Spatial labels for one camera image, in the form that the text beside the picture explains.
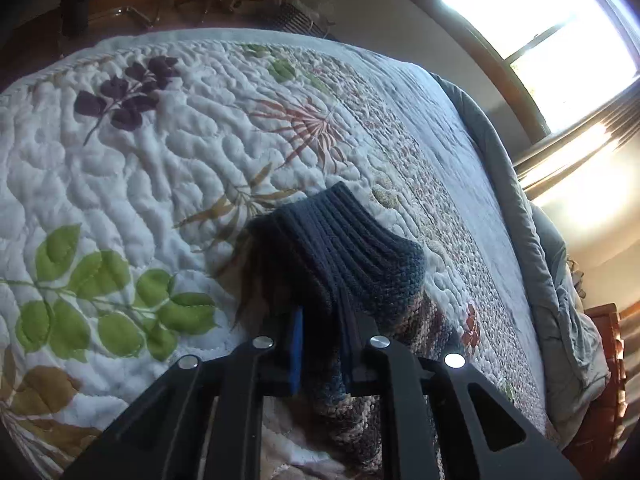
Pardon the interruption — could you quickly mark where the wall radiator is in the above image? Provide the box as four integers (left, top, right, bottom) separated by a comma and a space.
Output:
270, 2, 337, 40

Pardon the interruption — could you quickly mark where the wooden bed frame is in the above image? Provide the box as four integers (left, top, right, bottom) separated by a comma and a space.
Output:
565, 302, 629, 466

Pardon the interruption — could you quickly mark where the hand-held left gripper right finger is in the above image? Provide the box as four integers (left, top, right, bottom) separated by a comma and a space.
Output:
344, 309, 584, 480

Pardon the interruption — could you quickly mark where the leaf print quilted bedspread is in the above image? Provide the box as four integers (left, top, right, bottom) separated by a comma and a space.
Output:
0, 28, 556, 480

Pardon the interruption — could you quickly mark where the striped knit sweater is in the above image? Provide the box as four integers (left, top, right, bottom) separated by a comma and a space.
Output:
247, 181, 463, 476

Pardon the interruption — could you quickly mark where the grey comforter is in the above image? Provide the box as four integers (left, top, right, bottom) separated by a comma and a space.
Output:
430, 72, 612, 427

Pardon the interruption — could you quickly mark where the striped curtain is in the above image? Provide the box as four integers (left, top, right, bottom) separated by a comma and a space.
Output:
515, 95, 640, 197

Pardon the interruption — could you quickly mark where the bright window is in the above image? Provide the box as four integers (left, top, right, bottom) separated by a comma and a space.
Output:
427, 0, 640, 136

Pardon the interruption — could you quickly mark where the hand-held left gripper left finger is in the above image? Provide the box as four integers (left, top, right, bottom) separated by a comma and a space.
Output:
62, 307, 305, 480

